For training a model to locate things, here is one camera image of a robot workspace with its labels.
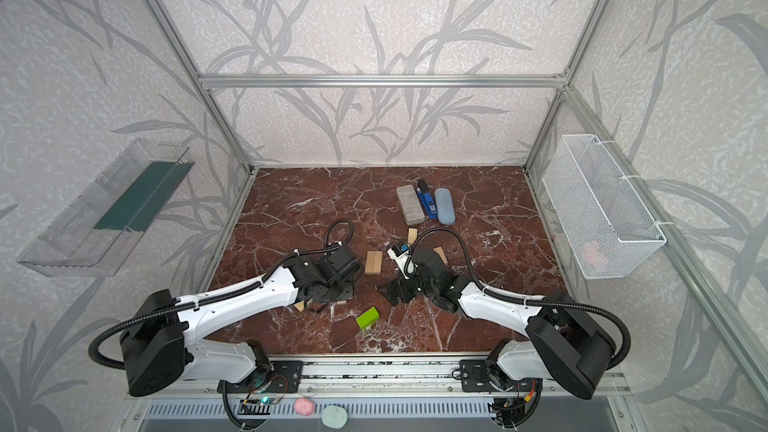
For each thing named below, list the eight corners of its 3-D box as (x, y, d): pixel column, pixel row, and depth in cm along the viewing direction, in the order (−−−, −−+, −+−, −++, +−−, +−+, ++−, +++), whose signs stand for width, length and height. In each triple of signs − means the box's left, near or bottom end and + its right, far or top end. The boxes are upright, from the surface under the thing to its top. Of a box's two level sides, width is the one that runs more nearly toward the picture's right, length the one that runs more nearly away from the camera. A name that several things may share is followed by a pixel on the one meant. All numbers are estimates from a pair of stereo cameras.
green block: (362, 332, 83) (361, 329, 81) (356, 321, 85) (355, 319, 83) (380, 318, 85) (380, 315, 83) (374, 308, 87) (373, 305, 85)
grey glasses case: (407, 226, 105) (407, 221, 103) (396, 192, 116) (396, 186, 113) (424, 222, 106) (425, 217, 104) (412, 189, 117) (412, 183, 114)
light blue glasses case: (437, 225, 105) (437, 220, 102) (434, 192, 115) (435, 187, 112) (454, 225, 105) (455, 220, 102) (450, 192, 115) (451, 187, 112)
